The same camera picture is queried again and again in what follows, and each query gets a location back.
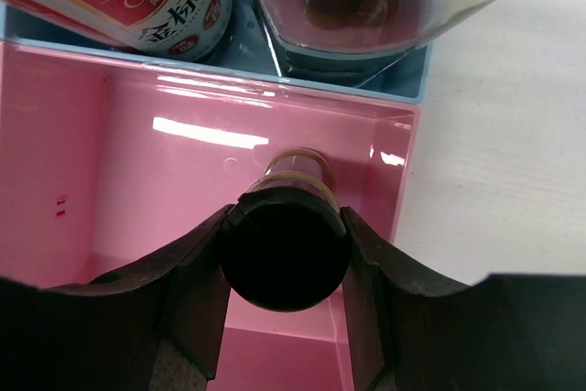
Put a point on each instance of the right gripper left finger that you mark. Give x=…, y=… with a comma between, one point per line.
x=154, y=324

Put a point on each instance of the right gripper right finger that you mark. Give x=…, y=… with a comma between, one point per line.
x=412, y=328

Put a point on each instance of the black cap spice jar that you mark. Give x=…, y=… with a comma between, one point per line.
x=283, y=245

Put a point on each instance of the pink plastic bin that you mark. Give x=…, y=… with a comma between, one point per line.
x=104, y=161

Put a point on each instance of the blue plastic bin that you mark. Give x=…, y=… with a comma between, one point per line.
x=246, y=57

